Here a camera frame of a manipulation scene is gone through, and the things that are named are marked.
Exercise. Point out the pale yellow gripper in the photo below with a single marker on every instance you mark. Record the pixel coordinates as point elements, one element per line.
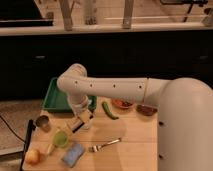
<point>83,113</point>

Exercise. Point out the dark chalkboard eraser block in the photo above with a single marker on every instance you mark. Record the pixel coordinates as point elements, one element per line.
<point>74,125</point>

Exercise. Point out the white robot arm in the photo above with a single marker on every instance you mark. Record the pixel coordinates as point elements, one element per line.
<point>184,106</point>

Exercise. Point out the white paper cup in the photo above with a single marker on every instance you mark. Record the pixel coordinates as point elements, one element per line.
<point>88,124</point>

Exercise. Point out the green plastic scoop cup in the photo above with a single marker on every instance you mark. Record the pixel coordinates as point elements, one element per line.
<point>59,140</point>

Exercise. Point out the small metal cup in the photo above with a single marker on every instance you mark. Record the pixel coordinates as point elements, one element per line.
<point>43,123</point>

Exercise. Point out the green chili pepper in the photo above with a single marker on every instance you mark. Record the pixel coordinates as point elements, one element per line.
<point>108,112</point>

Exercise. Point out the green plastic tray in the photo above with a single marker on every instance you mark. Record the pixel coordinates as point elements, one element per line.
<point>55,100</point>

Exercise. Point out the silver metal fork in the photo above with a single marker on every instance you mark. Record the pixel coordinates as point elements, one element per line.
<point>97,148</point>

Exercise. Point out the orange bowl with beans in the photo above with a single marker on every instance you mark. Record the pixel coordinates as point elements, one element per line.
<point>121,104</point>

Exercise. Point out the blue sponge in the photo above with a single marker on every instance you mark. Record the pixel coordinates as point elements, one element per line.
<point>73,154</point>

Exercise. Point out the black clamp stand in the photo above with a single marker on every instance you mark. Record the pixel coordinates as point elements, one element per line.
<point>18,154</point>

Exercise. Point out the dark red bowl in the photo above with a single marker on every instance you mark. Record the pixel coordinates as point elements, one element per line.
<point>146,110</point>

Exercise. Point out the yellow onion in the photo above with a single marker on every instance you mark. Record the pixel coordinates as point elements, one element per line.
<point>32,157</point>

